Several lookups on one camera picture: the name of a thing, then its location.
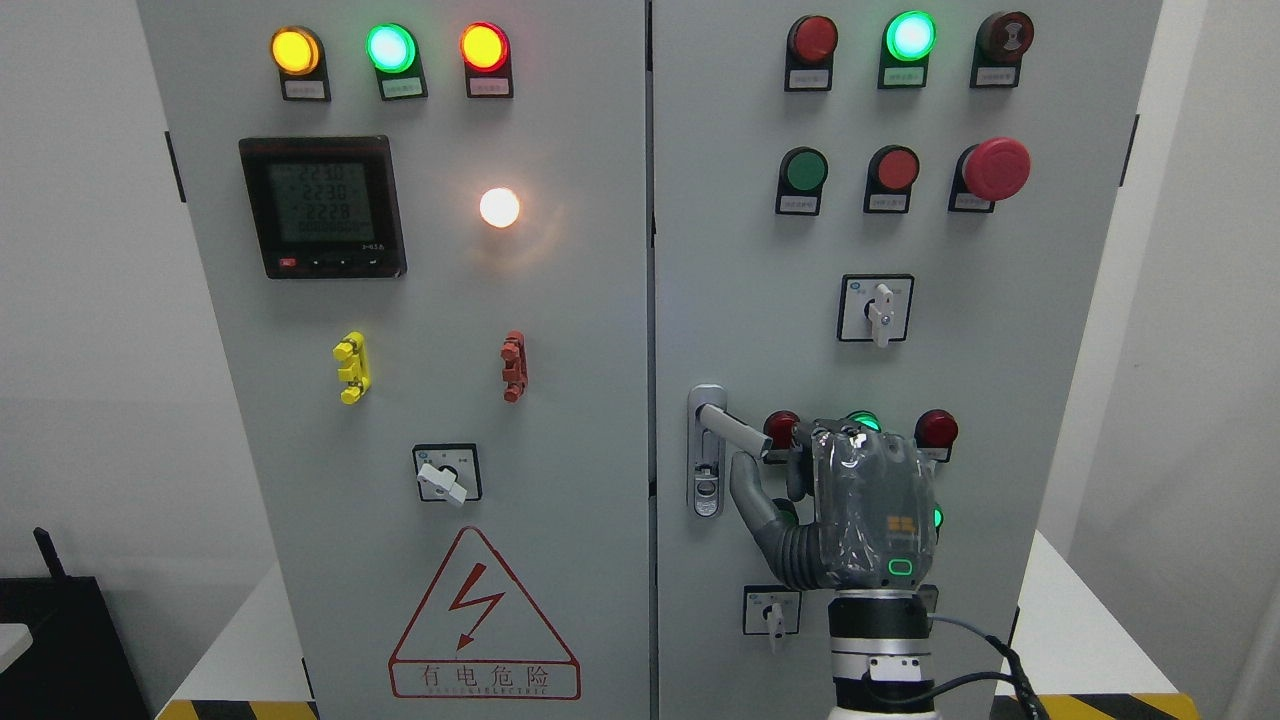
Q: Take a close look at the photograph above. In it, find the yellow terminal connector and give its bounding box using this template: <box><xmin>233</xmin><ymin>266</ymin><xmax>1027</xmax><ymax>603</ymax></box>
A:
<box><xmin>332</xmin><ymin>331</ymin><xmax>372</xmax><ymax>405</ymax></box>

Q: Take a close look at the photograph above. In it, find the black rotary knob switch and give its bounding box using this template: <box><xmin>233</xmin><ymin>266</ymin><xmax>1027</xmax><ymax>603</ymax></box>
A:
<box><xmin>916</xmin><ymin>583</ymin><xmax>940</xmax><ymax>615</ymax></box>

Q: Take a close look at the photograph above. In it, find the red terminal connector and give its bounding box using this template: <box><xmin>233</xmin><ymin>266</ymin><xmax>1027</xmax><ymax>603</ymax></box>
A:
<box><xmin>500</xmin><ymin>331</ymin><xmax>529</xmax><ymax>404</ymax></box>

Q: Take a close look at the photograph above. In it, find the red indicator light middle right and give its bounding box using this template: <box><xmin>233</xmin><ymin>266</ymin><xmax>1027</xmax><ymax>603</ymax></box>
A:
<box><xmin>914</xmin><ymin>409</ymin><xmax>959</xmax><ymax>462</ymax></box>

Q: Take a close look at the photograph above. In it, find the green lit indicator top right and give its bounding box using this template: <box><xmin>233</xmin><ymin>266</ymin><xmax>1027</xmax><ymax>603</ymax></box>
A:
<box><xmin>877</xmin><ymin>9</ymin><xmax>937</xmax><ymax>90</ymax></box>

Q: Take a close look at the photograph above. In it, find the red indicator light middle left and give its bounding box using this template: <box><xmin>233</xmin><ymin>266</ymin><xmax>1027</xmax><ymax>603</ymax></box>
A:
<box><xmin>762</xmin><ymin>410</ymin><xmax>800</xmax><ymax>465</ymax></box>

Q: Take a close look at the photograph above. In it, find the yellow indicator light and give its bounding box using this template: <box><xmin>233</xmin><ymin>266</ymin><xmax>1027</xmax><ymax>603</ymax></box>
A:
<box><xmin>270</xmin><ymin>26</ymin><xmax>332</xmax><ymax>102</ymax></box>

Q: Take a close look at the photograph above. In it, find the green indicator light top left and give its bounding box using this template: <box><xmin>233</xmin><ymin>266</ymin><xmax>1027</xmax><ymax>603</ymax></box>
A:
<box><xmin>365</xmin><ymin>23</ymin><xmax>428</xmax><ymax>101</ymax></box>

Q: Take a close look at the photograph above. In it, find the white rotary selector switch lower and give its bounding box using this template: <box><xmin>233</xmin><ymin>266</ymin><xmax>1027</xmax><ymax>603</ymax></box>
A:
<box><xmin>741</xmin><ymin>584</ymin><xmax>803</xmax><ymax>655</ymax></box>

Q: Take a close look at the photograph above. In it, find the green push button upper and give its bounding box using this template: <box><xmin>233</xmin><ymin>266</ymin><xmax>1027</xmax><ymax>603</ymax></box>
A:
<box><xmin>774</xmin><ymin>146</ymin><xmax>829</xmax><ymax>217</ymax></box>

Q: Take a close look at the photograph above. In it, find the red electrical warning triangle sticker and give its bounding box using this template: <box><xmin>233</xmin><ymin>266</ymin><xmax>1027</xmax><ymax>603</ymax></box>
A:
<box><xmin>388</xmin><ymin>527</ymin><xmax>582</xmax><ymax>701</ymax></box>

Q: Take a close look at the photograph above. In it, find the black digital power meter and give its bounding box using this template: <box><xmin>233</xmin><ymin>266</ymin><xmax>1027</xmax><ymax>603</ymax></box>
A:
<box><xmin>238</xmin><ymin>135</ymin><xmax>407</xmax><ymax>281</ymax></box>

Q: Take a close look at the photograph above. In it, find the red push button upper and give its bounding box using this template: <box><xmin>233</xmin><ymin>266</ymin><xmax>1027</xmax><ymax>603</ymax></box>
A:
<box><xmin>863</xmin><ymin>145</ymin><xmax>920</xmax><ymax>214</ymax></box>

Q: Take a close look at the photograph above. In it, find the white rotary selector switch upper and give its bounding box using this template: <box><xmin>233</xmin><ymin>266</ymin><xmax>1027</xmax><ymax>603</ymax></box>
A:
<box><xmin>836</xmin><ymin>274</ymin><xmax>915</xmax><ymax>348</ymax></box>

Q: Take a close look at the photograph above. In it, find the white rotary selector switch left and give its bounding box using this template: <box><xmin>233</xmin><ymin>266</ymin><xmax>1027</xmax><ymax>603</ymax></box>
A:
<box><xmin>412</xmin><ymin>443</ymin><xmax>483</xmax><ymax>507</ymax></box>

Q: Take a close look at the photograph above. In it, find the grey left cabinet door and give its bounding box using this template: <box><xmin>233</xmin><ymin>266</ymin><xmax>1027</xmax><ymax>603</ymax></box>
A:
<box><xmin>138</xmin><ymin>1</ymin><xmax>650</xmax><ymax>719</ymax></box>

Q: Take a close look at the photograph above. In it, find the white glowing indicator light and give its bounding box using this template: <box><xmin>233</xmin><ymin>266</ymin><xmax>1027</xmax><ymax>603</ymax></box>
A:
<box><xmin>477</xmin><ymin>187</ymin><xmax>522</xmax><ymax>229</ymax></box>

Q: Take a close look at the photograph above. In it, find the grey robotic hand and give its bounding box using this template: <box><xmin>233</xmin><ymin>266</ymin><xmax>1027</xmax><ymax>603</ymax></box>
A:
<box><xmin>730</xmin><ymin>419</ymin><xmax>938</xmax><ymax>592</ymax></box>

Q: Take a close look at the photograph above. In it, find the red indicator light top right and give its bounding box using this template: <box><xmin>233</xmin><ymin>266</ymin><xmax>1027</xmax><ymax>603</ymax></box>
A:
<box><xmin>783</xmin><ymin>14</ymin><xmax>838</xmax><ymax>94</ymax></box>

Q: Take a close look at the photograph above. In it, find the black box at left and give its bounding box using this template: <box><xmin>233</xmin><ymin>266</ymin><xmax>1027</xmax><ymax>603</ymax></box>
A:
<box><xmin>1</xmin><ymin>528</ymin><xmax>151</xmax><ymax>719</ymax></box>

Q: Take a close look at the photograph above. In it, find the grey cabinet door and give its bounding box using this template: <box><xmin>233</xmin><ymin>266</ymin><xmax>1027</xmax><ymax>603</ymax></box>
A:
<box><xmin>138</xmin><ymin>1</ymin><xmax>650</xmax><ymax>719</ymax></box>
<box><xmin>652</xmin><ymin>1</ymin><xmax>1161</xmax><ymax>719</ymax></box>

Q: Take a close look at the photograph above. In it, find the grey right cabinet door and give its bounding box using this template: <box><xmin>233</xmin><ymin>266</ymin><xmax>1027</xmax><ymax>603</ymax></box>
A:
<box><xmin>652</xmin><ymin>1</ymin><xmax>1161</xmax><ymax>719</ymax></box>

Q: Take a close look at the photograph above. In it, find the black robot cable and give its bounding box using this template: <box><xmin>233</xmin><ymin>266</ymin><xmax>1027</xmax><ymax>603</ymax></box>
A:
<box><xmin>870</xmin><ymin>614</ymin><xmax>1053</xmax><ymax>720</ymax></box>

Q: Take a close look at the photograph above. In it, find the white rotary selector switch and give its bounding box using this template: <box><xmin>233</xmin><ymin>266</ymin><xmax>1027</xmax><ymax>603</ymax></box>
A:
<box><xmin>412</xmin><ymin>443</ymin><xmax>483</xmax><ymax>507</ymax></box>
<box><xmin>836</xmin><ymin>274</ymin><xmax>915</xmax><ymax>348</ymax></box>
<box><xmin>741</xmin><ymin>584</ymin><xmax>803</xmax><ymax>655</ymax></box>

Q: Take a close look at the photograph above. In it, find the red emergency stop mushroom button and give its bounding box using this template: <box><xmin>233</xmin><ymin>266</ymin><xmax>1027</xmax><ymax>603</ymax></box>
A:
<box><xmin>948</xmin><ymin>136</ymin><xmax>1032</xmax><ymax>214</ymax></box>

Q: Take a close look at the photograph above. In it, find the green lit indicator middle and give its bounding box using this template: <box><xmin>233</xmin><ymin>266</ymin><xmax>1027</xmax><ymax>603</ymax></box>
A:
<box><xmin>845</xmin><ymin>410</ymin><xmax>882</xmax><ymax>432</ymax></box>

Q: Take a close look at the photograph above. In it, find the green lit indicator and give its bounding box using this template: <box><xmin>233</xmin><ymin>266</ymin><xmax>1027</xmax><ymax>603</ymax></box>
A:
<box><xmin>845</xmin><ymin>410</ymin><xmax>882</xmax><ymax>432</ymax></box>
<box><xmin>877</xmin><ymin>9</ymin><xmax>937</xmax><ymax>90</ymax></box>

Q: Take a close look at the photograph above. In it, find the dark red buzzer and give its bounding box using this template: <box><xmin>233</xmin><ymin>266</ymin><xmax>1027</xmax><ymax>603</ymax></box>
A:
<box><xmin>970</xmin><ymin>10</ymin><xmax>1036</xmax><ymax>88</ymax></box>

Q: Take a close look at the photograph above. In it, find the red lit indicator light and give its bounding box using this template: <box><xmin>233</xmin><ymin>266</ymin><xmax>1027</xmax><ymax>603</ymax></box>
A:
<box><xmin>460</xmin><ymin>20</ymin><xmax>515</xmax><ymax>99</ymax></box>

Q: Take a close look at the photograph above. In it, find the silver door handle lock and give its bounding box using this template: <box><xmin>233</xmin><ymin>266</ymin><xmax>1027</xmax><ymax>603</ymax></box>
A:
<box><xmin>686</xmin><ymin>384</ymin><xmax>773</xmax><ymax>518</ymax></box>

